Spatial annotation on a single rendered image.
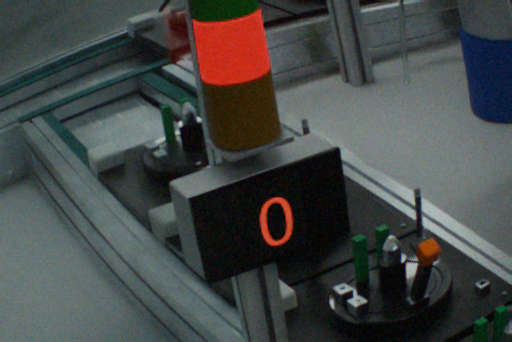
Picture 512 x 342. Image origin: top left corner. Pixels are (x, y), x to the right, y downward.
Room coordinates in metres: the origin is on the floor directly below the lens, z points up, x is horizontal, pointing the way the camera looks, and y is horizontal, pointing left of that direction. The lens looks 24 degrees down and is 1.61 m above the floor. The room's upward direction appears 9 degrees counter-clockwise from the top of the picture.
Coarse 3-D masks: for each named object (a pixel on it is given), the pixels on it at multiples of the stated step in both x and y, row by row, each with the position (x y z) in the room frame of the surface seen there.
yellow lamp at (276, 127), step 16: (256, 80) 0.84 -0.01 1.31; (272, 80) 0.85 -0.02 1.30; (208, 96) 0.84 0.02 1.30; (224, 96) 0.83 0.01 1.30; (240, 96) 0.83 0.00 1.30; (256, 96) 0.83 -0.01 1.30; (272, 96) 0.85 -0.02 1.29; (208, 112) 0.85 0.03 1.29; (224, 112) 0.84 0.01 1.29; (240, 112) 0.83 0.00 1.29; (256, 112) 0.83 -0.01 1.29; (272, 112) 0.84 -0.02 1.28; (224, 128) 0.84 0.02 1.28; (240, 128) 0.83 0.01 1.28; (256, 128) 0.83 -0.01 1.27; (272, 128) 0.84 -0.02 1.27; (224, 144) 0.84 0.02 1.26; (240, 144) 0.83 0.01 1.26; (256, 144) 0.83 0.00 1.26
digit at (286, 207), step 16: (288, 176) 0.84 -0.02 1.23; (240, 192) 0.82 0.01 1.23; (256, 192) 0.83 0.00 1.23; (272, 192) 0.83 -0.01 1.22; (288, 192) 0.84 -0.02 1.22; (256, 208) 0.83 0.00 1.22; (272, 208) 0.83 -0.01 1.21; (288, 208) 0.84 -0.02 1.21; (256, 224) 0.83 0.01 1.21; (272, 224) 0.83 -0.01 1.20; (288, 224) 0.84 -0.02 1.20; (304, 224) 0.84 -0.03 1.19; (256, 240) 0.83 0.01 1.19; (272, 240) 0.83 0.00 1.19; (288, 240) 0.84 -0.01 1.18; (304, 240) 0.84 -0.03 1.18; (256, 256) 0.82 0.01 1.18
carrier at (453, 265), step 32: (416, 192) 1.10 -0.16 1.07; (416, 224) 1.10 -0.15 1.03; (384, 256) 1.05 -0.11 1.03; (448, 256) 1.13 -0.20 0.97; (288, 288) 1.10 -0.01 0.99; (320, 288) 1.13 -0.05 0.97; (352, 288) 1.08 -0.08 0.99; (384, 288) 1.05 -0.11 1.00; (448, 288) 1.02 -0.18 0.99; (288, 320) 1.07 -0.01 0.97; (320, 320) 1.06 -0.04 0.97; (352, 320) 1.01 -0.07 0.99; (384, 320) 0.99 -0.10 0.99; (416, 320) 0.99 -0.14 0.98; (448, 320) 0.99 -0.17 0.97
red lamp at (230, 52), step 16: (256, 16) 0.84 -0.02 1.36; (208, 32) 0.84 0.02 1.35; (224, 32) 0.83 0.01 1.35; (240, 32) 0.83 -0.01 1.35; (256, 32) 0.84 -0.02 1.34; (208, 48) 0.84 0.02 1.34; (224, 48) 0.83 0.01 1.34; (240, 48) 0.83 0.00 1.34; (256, 48) 0.84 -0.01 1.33; (208, 64) 0.84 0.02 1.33; (224, 64) 0.83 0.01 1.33; (240, 64) 0.83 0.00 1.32; (256, 64) 0.84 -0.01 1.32; (208, 80) 0.84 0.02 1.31; (224, 80) 0.83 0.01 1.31; (240, 80) 0.83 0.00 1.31
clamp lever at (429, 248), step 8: (416, 240) 1.01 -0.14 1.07; (432, 240) 0.99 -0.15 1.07; (416, 248) 1.00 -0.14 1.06; (424, 248) 0.98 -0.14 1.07; (432, 248) 0.98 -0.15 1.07; (416, 256) 0.99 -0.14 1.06; (424, 256) 0.97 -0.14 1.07; (432, 256) 0.98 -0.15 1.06; (424, 264) 0.98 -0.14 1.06; (432, 264) 0.99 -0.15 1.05; (416, 272) 1.00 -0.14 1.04; (424, 272) 0.99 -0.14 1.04; (416, 280) 1.00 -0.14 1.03; (424, 280) 0.99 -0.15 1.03; (416, 288) 1.00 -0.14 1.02; (424, 288) 1.00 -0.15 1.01; (416, 296) 1.00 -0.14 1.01
